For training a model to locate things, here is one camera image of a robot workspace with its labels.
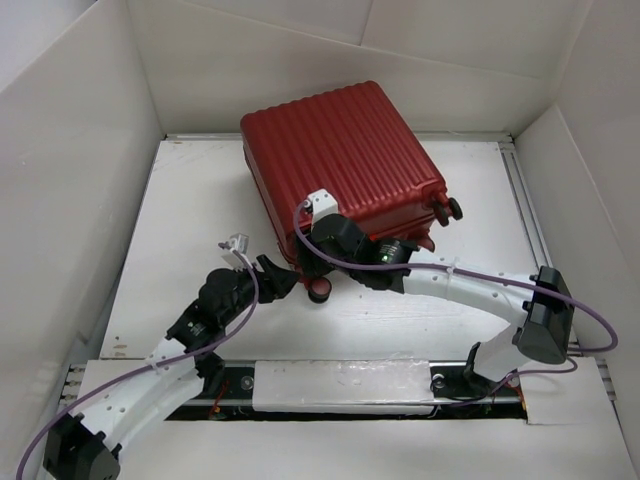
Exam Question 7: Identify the aluminium side rail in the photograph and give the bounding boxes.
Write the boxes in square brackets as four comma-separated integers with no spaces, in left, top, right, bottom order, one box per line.
[498,134,553,266]

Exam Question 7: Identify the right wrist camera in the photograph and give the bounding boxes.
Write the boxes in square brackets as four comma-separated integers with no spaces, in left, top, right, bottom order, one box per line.
[304,189,339,224]

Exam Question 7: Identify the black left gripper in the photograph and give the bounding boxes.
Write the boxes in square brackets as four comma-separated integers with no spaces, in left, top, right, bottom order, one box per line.
[220,255,298,326]

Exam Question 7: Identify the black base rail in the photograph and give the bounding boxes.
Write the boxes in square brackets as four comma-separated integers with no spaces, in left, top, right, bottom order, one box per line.
[169,359,527,422]

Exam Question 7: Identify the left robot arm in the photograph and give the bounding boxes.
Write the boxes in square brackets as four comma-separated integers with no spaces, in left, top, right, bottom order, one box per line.
[43,251,299,479]

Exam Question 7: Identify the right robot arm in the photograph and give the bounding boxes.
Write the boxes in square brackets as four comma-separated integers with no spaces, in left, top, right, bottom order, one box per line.
[294,213,575,402]

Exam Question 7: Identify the red hard-shell suitcase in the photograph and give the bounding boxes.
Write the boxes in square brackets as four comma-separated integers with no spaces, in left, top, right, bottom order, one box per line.
[240,81,463,287]

